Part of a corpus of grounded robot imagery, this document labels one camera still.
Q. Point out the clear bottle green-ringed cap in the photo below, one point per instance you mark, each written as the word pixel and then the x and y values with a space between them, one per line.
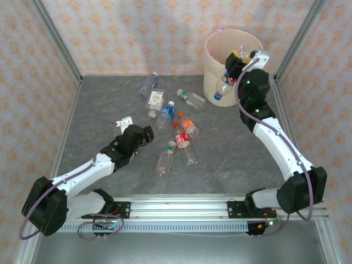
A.
pixel 165 162

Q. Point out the beige round waste bin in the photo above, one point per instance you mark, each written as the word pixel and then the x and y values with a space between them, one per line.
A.
pixel 211 82

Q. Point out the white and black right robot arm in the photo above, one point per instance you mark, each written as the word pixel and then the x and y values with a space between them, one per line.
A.
pixel 280 148

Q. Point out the blue label bottle white cap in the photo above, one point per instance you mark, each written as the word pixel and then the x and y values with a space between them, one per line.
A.
pixel 166 112

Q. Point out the small orange label bottle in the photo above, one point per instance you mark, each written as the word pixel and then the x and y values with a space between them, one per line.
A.
pixel 189 125

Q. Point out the flat clear bottle white label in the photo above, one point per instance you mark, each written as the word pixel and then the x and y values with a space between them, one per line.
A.
pixel 155 99

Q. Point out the blue red label bottle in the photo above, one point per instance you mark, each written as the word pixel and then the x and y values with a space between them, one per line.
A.
pixel 224 88

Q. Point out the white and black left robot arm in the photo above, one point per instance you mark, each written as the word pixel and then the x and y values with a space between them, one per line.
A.
pixel 82 171

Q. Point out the purple tinted plastic bottle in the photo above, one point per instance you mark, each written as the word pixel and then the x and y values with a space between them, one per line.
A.
pixel 148 85

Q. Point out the red label bottle red cap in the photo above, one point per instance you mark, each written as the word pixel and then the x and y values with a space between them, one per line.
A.
pixel 182 138

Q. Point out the grey metal lower shelf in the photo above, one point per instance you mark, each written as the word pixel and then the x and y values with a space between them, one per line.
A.
pixel 178 250

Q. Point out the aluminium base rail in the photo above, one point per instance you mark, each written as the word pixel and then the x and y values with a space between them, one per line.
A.
pixel 178 209

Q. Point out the small clear bottle printed label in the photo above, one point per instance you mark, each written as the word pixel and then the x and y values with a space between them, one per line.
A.
pixel 192 99

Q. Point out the aluminium frame post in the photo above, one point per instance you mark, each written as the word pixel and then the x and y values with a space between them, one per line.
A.
pixel 299 38
pixel 55 38

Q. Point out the small green circuit board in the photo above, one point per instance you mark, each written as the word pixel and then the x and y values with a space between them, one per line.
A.
pixel 108 226
pixel 272 222

